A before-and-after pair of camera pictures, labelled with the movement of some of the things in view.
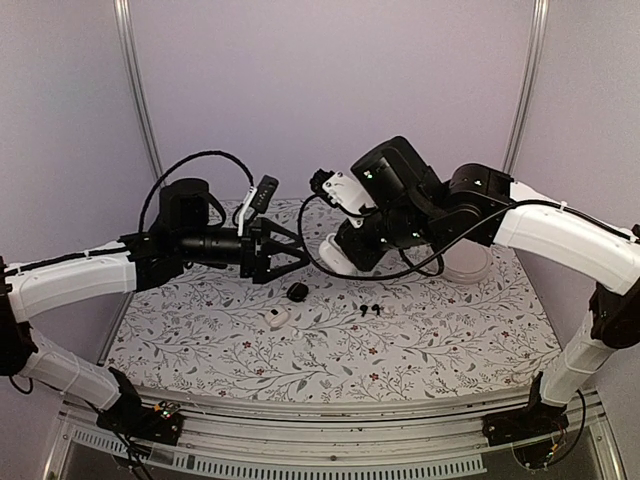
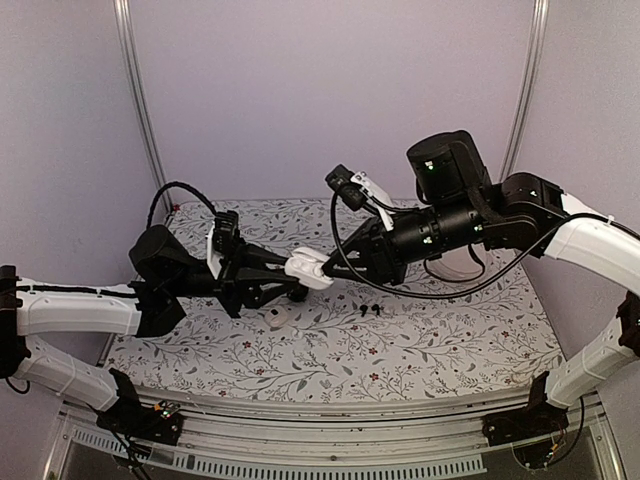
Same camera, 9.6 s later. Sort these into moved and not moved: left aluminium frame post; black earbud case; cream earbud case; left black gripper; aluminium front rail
Moved: left black gripper
Not moved: left aluminium frame post; black earbud case; aluminium front rail; cream earbud case
